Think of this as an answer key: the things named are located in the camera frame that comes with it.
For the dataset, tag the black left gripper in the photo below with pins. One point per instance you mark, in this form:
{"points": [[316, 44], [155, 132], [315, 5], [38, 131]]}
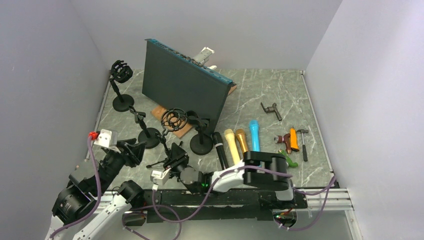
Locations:
{"points": [[131, 152]]}

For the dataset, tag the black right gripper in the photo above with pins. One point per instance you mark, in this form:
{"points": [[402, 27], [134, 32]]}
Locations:
{"points": [[178, 156]]}

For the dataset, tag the black desk mic stand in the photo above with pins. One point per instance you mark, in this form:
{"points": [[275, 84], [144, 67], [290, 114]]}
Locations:
{"points": [[148, 135]]}

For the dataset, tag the black desk stand with clip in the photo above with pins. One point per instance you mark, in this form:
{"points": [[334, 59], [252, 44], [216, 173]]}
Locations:
{"points": [[201, 143]]}

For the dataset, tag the black microphone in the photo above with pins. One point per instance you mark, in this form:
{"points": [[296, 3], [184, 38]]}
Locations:
{"points": [[218, 143]]}

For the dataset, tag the cream beige microphone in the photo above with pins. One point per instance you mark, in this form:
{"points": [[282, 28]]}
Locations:
{"points": [[231, 141]]}

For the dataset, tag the gold microphone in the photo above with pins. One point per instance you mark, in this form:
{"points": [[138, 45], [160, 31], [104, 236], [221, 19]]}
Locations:
{"points": [[240, 136]]}

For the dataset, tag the blue microphone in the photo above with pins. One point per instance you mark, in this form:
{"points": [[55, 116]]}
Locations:
{"points": [[254, 132]]}

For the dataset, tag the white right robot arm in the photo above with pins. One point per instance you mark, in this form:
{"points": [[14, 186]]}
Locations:
{"points": [[261, 170]]}

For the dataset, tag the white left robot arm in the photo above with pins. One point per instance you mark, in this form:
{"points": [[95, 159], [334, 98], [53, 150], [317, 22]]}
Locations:
{"points": [[73, 213]]}

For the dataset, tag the dark grey server chassis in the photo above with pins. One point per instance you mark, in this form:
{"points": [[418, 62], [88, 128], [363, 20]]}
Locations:
{"points": [[174, 80]]}

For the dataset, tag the brown pipe fitting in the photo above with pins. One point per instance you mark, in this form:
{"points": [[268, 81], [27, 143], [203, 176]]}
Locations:
{"points": [[284, 139]]}

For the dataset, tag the dark metal clamp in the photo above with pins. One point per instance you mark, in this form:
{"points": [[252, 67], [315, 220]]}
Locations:
{"points": [[272, 109]]}

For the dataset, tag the green pipe fitting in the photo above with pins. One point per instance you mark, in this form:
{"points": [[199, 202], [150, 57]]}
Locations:
{"points": [[289, 161]]}

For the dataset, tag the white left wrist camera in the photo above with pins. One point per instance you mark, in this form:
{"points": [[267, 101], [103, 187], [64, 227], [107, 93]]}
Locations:
{"points": [[105, 138]]}

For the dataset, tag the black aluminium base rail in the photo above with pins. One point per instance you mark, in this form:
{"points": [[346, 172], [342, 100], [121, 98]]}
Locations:
{"points": [[245, 203]]}

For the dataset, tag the orange handled tool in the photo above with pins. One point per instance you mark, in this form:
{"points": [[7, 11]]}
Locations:
{"points": [[293, 140]]}

